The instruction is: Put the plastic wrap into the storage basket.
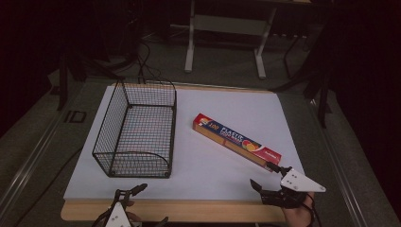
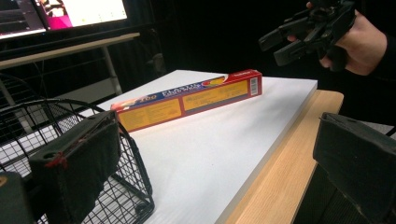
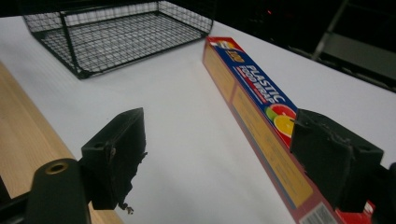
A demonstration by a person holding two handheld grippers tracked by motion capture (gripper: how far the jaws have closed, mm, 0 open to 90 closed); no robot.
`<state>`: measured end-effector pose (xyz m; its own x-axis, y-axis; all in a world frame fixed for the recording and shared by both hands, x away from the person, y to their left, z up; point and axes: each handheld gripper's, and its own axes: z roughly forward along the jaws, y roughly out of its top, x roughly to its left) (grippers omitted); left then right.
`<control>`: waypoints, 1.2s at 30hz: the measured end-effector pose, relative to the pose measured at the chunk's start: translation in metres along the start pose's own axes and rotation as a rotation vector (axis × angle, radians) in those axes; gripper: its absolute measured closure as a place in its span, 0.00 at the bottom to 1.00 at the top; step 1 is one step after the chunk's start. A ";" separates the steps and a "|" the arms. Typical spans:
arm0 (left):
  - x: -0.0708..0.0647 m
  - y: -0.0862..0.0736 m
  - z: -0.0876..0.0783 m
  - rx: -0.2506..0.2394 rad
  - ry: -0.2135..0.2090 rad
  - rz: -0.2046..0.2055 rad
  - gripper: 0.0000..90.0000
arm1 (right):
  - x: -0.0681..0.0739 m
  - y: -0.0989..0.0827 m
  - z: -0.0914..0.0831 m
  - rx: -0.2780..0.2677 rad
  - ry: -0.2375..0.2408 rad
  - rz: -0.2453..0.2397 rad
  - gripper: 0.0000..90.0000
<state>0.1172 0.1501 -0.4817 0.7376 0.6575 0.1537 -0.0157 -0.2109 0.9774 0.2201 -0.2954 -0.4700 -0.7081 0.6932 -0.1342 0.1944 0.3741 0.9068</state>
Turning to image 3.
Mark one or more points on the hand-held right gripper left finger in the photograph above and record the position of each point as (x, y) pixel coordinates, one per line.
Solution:
(115, 161)

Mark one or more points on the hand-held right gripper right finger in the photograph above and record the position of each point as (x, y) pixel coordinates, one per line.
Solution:
(334, 166)

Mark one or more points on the long plastic wrap box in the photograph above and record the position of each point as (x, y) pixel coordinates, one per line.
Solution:
(264, 124)

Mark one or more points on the grey metal stand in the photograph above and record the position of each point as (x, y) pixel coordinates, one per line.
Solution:
(351, 46)

